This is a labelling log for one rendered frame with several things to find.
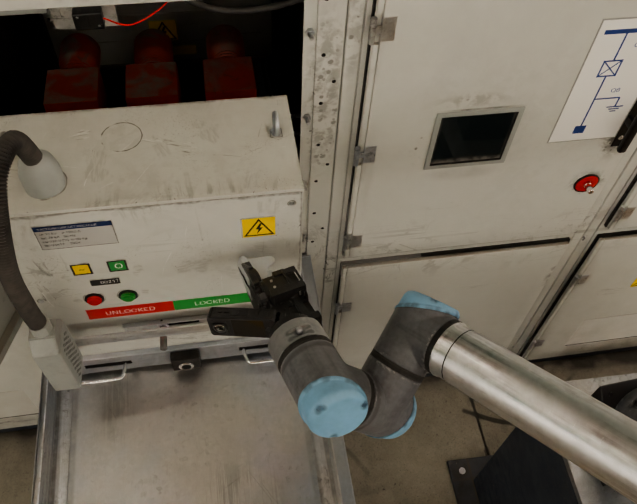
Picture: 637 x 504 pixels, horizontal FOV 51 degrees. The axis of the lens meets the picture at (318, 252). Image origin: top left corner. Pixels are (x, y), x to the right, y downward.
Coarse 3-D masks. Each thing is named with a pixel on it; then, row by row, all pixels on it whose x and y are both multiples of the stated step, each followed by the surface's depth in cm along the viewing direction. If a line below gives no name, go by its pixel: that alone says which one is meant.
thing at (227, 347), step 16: (112, 352) 138; (128, 352) 139; (144, 352) 139; (160, 352) 139; (208, 352) 142; (224, 352) 144; (240, 352) 145; (256, 352) 146; (96, 368) 141; (112, 368) 142; (128, 368) 143
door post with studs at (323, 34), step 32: (320, 0) 106; (320, 32) 111; (320, 64) 117; (320, 96) 123; (320, 128) 130; (320, 160) 137; (320, 192) 145; (320, 224) 155; (320, 256) 166; (320, 288) 178
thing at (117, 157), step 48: (48, 144) 109; (96, 144) 109; (144, 144) 109; (192, 144) 110; (240, 144) 110; (288, 144) 111; (96, 192) 103; (144, 192) 104; (192, 192) 104; (240, 192) 104
